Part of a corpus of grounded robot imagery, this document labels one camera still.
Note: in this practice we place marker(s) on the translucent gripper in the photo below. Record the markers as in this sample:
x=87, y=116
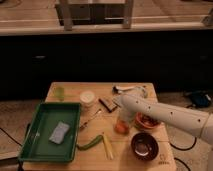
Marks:
x=125, y=116

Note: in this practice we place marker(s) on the orange apple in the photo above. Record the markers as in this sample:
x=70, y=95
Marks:
x=124, y=129

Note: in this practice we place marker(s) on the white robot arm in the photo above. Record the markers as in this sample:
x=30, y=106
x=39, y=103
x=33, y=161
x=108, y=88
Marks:
x=194, y=122

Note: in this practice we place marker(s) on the white paper cup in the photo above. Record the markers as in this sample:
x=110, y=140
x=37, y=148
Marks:
x=87, y=98

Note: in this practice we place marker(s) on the green translucent cup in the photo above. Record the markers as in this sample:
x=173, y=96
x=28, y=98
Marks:
x=59, y=93

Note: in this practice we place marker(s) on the dark rectangular block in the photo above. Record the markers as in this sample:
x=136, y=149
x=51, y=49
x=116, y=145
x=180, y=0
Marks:
x=108, y=104

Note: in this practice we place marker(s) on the metal spoon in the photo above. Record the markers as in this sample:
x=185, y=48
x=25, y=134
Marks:
x=84, y=125

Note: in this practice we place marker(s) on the yellow stick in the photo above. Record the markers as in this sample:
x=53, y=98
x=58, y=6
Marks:
x=108, y=147

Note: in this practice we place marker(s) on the orange bowl with food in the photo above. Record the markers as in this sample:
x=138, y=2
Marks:
x=145, y=122

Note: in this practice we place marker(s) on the dark brown bowl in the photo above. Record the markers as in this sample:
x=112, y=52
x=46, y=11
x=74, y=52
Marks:
x=144, y=146

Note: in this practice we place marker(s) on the blue sponge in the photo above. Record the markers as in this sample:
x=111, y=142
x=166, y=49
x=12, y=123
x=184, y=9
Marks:
x=59, y=133

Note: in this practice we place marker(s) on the green plastic tray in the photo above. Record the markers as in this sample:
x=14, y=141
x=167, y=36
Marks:
x=37, y=146

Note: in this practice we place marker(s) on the wooden stool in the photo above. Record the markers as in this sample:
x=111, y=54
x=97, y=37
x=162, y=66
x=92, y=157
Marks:
x=94, y=12

